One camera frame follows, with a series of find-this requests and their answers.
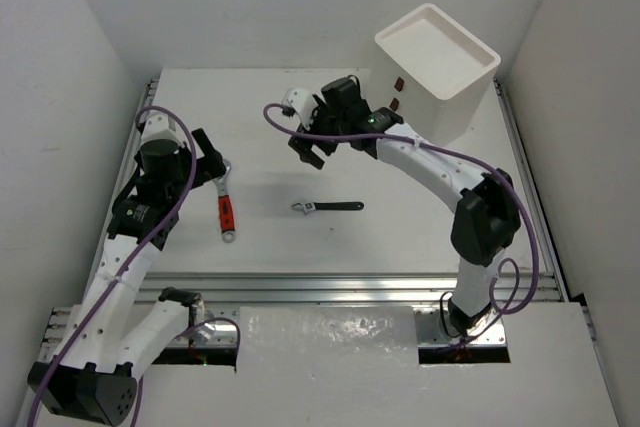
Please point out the white drawer cabinet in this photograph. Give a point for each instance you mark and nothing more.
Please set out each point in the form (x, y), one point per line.
(432, 71)

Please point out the aluminium table frame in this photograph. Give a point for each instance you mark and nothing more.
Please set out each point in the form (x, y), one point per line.
(327, 302)

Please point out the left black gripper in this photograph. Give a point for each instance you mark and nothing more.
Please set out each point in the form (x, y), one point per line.
(208, 161)

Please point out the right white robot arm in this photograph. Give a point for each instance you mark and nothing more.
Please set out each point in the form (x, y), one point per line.
(485, 217)

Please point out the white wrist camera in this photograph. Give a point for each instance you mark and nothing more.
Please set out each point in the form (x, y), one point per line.
(159, 126)
(301, 103)

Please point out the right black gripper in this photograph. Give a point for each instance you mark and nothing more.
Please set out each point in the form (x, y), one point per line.
(312, 154)

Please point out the red adjustable wrench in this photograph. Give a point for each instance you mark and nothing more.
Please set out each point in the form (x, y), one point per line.
(225, 208)

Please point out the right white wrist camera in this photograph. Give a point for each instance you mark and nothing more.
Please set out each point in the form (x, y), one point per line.
(301, 103)

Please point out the black adjustable wrench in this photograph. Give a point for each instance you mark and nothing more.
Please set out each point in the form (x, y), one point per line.
(306, 206)

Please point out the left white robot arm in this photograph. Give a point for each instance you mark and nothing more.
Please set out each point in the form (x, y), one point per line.
(95, 373)

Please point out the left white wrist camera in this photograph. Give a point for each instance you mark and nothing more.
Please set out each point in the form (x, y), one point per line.
(159, 126)

